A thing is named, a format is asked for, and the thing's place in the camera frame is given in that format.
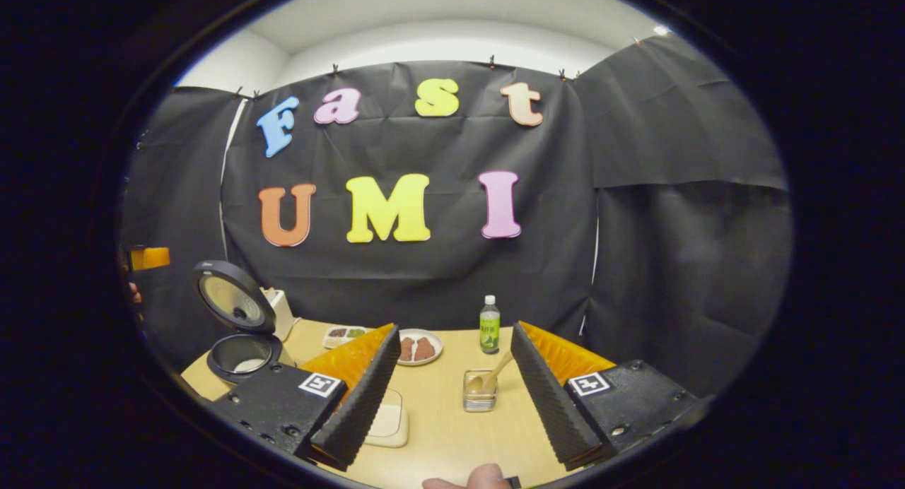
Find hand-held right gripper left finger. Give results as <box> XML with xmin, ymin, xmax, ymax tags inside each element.
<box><xmin>211</xmin><ymin>324</ymin><xmax>401</xmax><ymax>472</ymax></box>

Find white divided bean dish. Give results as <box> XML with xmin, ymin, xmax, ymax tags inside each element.
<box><xmin>323</xmin><ymin>325</ymin><xmax>373</xmax><ymax>350</ymax></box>

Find clear chopstick holder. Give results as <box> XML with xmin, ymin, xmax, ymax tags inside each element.
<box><xmin>463</xmin><ymin>369</ymin><xmax>498</xmax><ymax>413</ymax></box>

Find wooden spoon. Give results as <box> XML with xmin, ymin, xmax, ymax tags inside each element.
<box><xmin>467</xmin><ymin>350</ymin><xmax>516</xmax><ymax>395</ymax></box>

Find white round plate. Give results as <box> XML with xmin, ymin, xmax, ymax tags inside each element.
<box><xmin>396</xmin><ymin>329</ymin><xmax>445</xmax><ymax>367</ymax></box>

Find clear rice container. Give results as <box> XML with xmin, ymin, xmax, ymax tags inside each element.
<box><xmin>364</xmin><ymin>389</ymin><xmax>410</xmax><ymax>449</ymax></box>

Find green drink bottle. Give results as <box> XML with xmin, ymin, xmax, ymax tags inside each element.
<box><xmin>479</xmin><ymin>295</ymin><xmax>501</xmax><ymax>355</ymax></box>

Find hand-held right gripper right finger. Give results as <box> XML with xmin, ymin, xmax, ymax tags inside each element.
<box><xmin>510</xmin><ymin>322</ymin><xmax>702</xmax><ymax>474</ymax></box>

